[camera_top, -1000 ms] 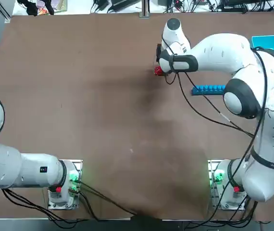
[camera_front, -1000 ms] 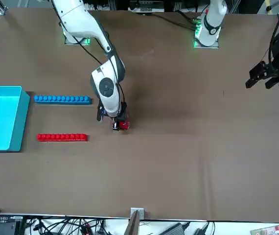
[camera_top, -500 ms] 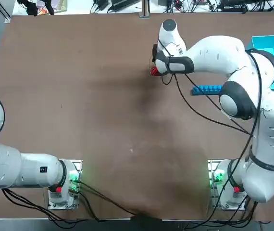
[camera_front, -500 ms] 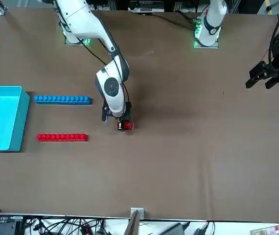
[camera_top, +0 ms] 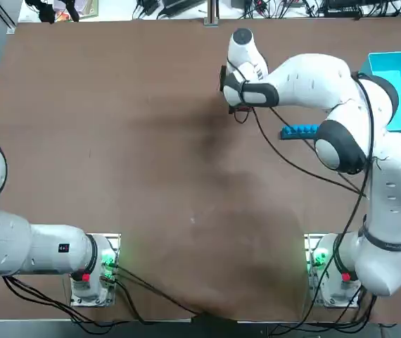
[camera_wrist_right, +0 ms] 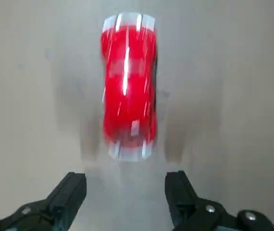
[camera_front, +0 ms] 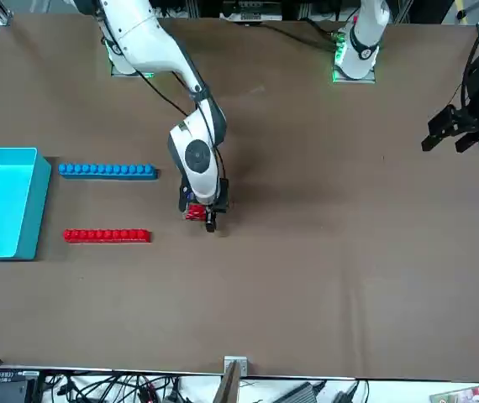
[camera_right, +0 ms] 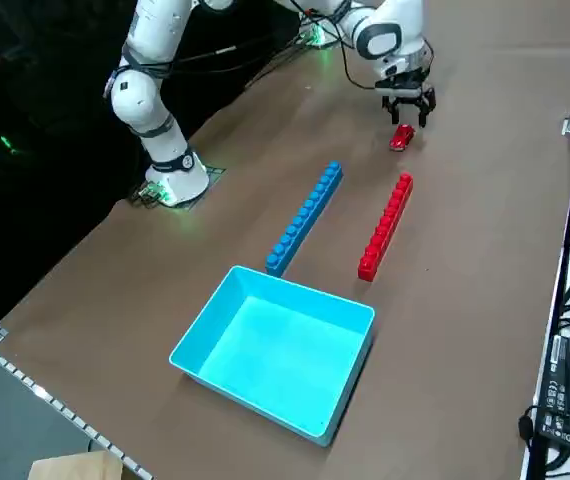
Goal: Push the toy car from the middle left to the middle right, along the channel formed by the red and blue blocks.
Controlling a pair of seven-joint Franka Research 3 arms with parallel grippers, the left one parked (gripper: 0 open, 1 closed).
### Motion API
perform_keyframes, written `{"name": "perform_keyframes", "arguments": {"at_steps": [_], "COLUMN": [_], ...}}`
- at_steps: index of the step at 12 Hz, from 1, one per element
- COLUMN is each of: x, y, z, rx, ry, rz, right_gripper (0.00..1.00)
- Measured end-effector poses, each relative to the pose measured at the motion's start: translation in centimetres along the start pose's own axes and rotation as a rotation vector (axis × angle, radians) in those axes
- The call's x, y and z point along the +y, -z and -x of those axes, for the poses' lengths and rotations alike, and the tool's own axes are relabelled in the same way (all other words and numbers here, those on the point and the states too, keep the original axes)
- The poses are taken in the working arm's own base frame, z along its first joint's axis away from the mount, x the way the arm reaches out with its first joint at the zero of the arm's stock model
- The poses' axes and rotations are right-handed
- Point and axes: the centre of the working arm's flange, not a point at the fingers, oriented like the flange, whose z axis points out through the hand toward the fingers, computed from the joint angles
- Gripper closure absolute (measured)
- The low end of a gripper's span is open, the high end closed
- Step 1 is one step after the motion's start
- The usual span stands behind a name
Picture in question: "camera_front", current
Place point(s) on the grey power adapter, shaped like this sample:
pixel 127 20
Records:
pixel 298 394

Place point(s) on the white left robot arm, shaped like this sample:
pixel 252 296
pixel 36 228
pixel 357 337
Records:
pixel 361 42

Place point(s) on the red building block row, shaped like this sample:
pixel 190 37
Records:
pixel 107 236

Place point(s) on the blue building block row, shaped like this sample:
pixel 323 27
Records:
pixel 109 171

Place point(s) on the colourful printed booklet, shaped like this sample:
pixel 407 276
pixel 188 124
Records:
pixel 470 394

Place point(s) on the metal post foot bracket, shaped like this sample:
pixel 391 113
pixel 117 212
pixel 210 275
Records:
pixel 243 363

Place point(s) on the red toy car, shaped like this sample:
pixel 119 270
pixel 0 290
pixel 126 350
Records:
pixel 195 213

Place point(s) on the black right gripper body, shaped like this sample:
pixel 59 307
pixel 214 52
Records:
pixel 222 195

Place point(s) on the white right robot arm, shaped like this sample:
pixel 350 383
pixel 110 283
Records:
pixel 147 42

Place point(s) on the cyan plastic bin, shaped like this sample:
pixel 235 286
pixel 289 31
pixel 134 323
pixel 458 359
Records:
pixel 0 201

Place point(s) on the yellow clamp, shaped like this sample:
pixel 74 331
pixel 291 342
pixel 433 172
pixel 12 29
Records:
pixel 460 10

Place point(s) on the grey power strip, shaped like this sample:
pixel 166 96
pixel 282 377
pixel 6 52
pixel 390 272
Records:
pixel 243 16

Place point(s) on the camera mount post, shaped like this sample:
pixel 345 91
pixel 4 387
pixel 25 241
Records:
pixel 229 386

